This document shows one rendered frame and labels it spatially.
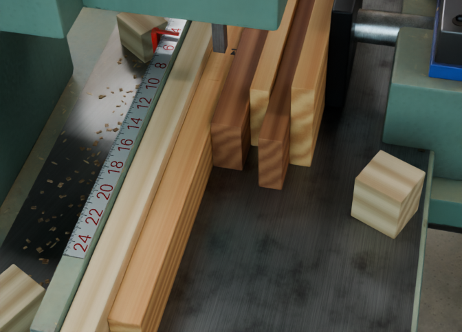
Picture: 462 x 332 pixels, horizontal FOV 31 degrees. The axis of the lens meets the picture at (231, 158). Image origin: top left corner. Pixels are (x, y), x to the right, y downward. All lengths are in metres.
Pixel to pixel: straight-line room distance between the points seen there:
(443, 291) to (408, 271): 1.10
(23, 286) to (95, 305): 0.17
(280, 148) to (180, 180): 0.07
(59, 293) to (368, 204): 0.21
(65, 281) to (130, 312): 0.04
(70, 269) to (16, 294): 0.15
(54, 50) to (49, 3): 0.24
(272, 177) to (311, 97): 0.06
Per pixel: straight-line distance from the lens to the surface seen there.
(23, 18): 0.56
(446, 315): 1.61
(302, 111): 0.56
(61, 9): 0.55
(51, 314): 0.47
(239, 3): 0.54
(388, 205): 0.54
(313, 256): 0.55
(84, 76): 0.83
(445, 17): 0.57
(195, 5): 0.55
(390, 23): 0.62
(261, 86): 0.57
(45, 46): 0.76
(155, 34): 0.62
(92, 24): 0.90
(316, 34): 0.59
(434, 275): 1.66
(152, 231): 0.51
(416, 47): 0.61
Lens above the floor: 1.35
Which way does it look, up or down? 48 degrees down
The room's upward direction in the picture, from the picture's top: 3 degrees counter-clockwise
